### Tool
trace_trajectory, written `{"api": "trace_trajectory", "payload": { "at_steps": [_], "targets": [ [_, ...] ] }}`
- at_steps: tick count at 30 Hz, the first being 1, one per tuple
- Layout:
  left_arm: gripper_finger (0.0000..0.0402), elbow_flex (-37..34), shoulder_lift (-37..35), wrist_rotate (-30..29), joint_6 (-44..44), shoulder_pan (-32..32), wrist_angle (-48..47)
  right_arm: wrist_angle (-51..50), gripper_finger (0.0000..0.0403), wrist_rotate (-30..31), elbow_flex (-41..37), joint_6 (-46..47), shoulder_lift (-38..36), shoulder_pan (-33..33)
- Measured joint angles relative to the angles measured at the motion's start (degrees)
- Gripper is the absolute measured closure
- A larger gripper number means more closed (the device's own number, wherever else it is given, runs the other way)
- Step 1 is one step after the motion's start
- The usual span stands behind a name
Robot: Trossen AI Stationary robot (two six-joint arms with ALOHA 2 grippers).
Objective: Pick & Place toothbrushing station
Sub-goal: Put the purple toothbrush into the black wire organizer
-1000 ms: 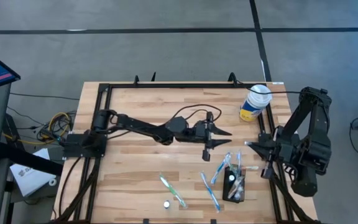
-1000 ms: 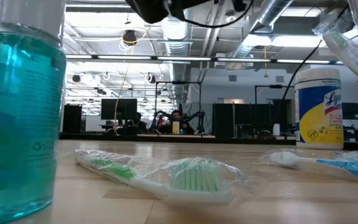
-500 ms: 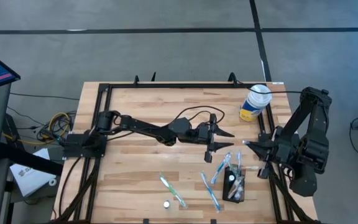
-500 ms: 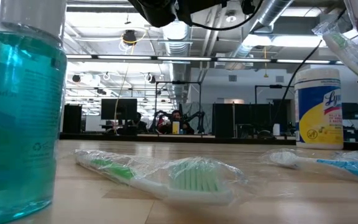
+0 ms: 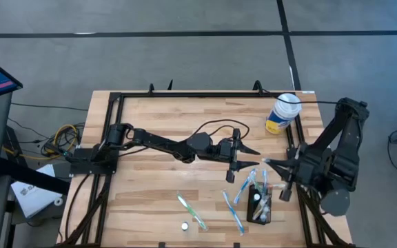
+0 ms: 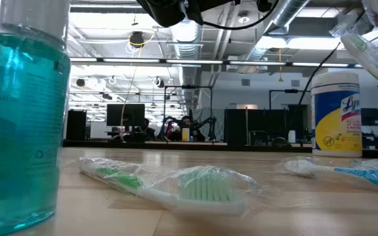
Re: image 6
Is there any black cabinet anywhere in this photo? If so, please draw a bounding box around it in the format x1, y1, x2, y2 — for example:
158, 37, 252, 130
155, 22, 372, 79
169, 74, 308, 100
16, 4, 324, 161
66, 109, 87, 142

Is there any person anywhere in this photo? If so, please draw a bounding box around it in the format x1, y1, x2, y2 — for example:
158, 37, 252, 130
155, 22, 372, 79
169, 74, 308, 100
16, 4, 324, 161
175, 115, 207, 142
140, 117, 157, 140

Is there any blue storage rack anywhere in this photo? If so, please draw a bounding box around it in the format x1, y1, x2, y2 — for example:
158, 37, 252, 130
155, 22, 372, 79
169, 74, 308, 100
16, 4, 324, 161
361, 108, 378, 150

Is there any black overhead camera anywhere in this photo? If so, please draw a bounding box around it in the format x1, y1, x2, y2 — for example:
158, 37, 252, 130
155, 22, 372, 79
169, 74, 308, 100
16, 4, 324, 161
129, 31, 146, 49

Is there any LED light bar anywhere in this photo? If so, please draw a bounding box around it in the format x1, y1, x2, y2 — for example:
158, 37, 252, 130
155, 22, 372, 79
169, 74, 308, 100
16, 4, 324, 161
69, 56, 364, 69

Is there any black aluminium table frame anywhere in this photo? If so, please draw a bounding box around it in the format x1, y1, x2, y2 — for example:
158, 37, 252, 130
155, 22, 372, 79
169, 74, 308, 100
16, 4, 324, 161
62, 140, 378, 160

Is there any disinfecting wipes canister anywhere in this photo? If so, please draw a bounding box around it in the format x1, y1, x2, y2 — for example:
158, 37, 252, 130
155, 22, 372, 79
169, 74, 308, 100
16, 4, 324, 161
310, 71, 364, 159

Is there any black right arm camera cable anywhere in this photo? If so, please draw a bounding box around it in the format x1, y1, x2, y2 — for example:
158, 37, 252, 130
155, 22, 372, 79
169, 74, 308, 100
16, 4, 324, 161
289, 41, 343, 128

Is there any black computer monitor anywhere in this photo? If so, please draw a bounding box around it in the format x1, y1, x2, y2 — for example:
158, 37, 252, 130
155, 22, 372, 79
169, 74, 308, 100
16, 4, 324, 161
106, 103, 146, 127

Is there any silver ventilation duct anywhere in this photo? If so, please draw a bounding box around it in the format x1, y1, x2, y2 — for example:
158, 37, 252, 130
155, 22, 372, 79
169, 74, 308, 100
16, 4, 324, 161
166, 19, 207, 109
238, 0, 311, 75

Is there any black partition panel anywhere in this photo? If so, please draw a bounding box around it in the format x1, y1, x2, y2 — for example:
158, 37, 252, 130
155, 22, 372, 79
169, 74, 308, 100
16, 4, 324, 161
224, 108, 289, 146

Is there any yellow hanging cable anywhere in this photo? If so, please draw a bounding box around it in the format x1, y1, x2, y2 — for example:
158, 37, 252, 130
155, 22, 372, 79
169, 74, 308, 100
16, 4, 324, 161
119, 29, 158, 142

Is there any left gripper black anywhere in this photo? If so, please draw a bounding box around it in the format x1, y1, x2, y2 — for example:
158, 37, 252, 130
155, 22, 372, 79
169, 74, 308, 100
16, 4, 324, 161
187, 0, 274, 26

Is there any small blue mouthwash bottle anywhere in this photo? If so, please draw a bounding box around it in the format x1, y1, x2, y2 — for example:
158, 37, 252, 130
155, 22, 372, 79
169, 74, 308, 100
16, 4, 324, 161
0, 0, 72, 236

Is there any black rig frame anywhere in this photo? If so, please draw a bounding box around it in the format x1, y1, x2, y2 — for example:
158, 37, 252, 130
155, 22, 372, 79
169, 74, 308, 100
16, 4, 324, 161
163, 85, 214, 142
268, 88, 312, 112

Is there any green toothbrush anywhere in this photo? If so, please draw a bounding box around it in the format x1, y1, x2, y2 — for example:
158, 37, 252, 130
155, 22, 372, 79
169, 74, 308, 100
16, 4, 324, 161
77, 156, 262, 218
328, 12, 378, 94

